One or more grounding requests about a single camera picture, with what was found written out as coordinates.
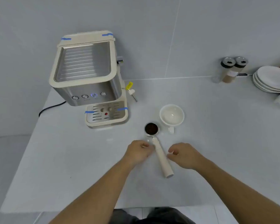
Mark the steel steam wand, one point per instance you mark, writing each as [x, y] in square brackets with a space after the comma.
[132, 95]

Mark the person's right hand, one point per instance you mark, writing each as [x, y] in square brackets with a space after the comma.
[187, 157]

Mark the white ceramic cup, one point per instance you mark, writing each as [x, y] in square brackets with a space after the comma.
[171, 115]

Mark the person's left forearm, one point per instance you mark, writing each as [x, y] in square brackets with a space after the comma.
[93, 195]

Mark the person's dark trousers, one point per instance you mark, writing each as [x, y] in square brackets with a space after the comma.
[154, 216]

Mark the person's right thumb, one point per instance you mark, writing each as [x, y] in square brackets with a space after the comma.
[173, 149]

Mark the person's right forearm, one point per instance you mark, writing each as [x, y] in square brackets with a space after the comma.
[242, 193]

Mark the cream and steel espresso machine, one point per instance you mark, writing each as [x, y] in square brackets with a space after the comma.
[84, 65]

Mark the dark coffee grounds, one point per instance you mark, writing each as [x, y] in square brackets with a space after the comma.
[151, 128]

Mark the cream drip tray with grille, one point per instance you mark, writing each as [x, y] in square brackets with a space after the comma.
[106, 115]

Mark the person's left hand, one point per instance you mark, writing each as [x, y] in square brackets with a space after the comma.
[135, 152]

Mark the yellow tag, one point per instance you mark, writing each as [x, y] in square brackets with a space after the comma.
[129, 85]

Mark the person's left fingers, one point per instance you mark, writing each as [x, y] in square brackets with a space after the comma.
[148, 148]

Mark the white ceramic plate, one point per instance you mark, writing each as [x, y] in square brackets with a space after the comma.
[256, 83]
[271, 76]

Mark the black lidded glass jar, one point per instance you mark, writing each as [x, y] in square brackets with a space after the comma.
[239, 65]
[226, 71]

